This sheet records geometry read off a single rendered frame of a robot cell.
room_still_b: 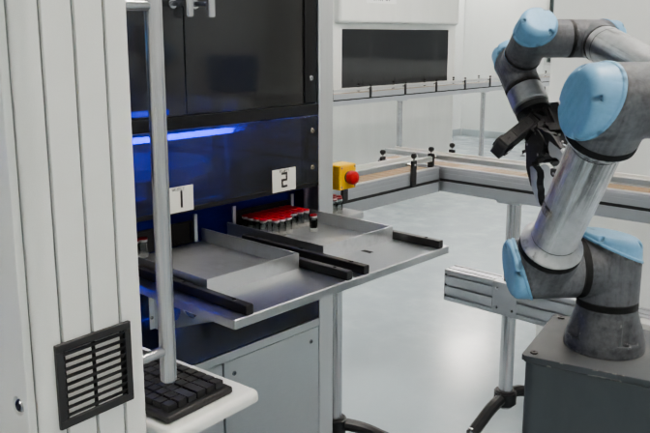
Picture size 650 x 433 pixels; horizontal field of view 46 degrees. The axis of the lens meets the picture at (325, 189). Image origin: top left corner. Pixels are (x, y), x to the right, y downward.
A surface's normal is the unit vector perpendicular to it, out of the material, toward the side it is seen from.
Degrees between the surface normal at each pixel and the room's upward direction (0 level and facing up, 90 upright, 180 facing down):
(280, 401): 90
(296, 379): 90
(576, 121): 83
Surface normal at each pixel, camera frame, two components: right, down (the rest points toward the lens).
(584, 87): -0.98, -0.07
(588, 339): -0.67, -0.16
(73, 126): 0.79, 0.12
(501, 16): -0.68, 0.14
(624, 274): 0.14, 0.19
